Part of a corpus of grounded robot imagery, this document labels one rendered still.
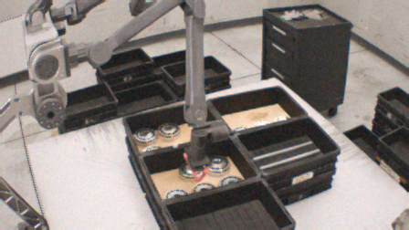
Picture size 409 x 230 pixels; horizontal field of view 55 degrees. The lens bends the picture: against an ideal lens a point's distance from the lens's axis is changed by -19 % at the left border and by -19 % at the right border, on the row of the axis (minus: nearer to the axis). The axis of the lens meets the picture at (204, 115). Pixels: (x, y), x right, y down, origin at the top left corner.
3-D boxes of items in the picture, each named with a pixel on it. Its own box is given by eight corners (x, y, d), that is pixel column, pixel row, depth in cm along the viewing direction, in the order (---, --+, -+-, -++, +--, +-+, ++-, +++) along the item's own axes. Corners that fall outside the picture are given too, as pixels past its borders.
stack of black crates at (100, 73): (109, 129, 340) (102, 75, 316) (99, 109, 362) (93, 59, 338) (157, 115, 355) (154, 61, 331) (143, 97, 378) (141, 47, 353)
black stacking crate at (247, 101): (230, 157, 203) (231, 135, 197) (205, 120, 227) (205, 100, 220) (306, 136, 215) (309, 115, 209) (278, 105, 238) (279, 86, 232)
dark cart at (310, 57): (288, 136, 355) (297, 28, 307) (258, 109, 389) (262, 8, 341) (340, 116, 378) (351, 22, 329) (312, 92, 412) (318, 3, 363)
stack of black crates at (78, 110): (74, 172, 294) (62, 117, 270) (65, 149, 317) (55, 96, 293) (125, 159, 309) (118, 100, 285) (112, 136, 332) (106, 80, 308)
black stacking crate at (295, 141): (260, 198, 180) (263, 177, 174) (231, 157, 203) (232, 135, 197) (337, 171, 191) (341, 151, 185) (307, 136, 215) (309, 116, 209)
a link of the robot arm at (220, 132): (184, 110, 165) (194, 110, 157) (214, 105, 170) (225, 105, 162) (190, 145, 166) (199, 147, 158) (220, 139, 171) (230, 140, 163)
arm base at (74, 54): (63, 68, 149) (60, 37, 143) (83, 62, 152) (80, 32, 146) (67, 78, 143) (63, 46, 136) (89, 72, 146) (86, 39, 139)
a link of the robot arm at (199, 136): (188, 125, 161) (194, 135, 157) (206, 121, 164) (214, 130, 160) (187, 141, 165) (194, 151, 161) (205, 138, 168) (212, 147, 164)
